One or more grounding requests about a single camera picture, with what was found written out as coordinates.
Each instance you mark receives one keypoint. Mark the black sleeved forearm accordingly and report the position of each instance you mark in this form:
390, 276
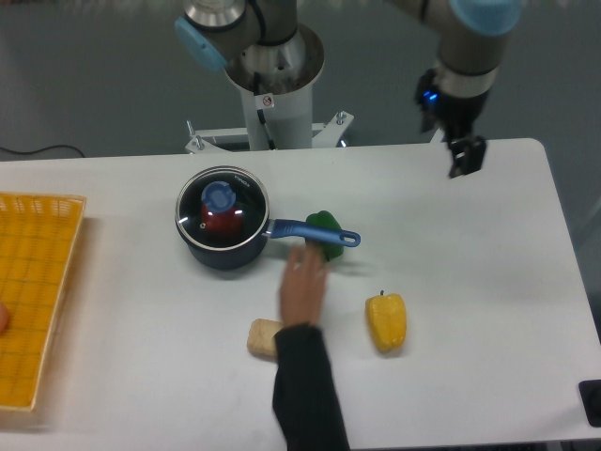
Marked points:
304, 399

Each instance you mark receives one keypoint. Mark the green bell pepper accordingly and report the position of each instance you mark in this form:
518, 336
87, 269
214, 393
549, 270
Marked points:
325, 219

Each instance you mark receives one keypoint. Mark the red bell pepper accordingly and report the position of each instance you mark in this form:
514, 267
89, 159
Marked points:
221, 224

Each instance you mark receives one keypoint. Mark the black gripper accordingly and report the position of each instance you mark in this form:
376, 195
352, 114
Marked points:
456, 116

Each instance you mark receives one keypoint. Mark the glass pot lid blue knob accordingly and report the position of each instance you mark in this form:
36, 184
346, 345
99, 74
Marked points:
221, 187

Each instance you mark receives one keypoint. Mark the black device at table edge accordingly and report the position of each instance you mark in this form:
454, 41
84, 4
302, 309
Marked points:
590, 393

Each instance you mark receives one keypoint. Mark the yellow woven basket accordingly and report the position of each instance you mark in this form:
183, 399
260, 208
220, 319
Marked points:
39, 233

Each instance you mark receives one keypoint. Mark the beige bread loaf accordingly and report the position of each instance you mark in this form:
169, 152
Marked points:
261, 338

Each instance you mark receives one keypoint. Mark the dark blue saucepan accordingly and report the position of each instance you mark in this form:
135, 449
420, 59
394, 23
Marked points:
234, 258

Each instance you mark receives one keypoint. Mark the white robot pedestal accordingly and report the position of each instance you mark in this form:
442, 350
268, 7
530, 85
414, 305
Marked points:
275, 84

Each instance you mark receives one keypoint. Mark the yellow bell pepper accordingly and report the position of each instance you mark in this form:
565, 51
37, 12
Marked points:
387, 321

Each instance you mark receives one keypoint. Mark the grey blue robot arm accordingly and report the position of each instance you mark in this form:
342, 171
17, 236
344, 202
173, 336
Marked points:
472, 35

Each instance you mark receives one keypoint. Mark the person's hand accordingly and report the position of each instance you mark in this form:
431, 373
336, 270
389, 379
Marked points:
303, 286

